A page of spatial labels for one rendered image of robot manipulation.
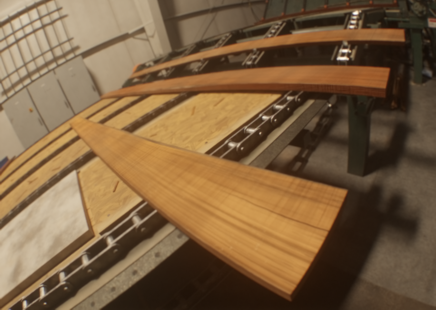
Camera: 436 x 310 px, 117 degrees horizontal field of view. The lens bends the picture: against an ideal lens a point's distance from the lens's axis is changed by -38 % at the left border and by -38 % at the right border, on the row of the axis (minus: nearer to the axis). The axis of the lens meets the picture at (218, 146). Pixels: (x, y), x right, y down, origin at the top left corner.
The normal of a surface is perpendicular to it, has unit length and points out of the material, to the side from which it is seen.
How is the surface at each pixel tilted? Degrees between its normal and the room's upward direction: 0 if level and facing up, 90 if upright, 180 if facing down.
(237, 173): 0
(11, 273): 0
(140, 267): 0
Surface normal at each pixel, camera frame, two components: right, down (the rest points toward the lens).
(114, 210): -0.31, -0.82
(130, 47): 0.44, 0.24
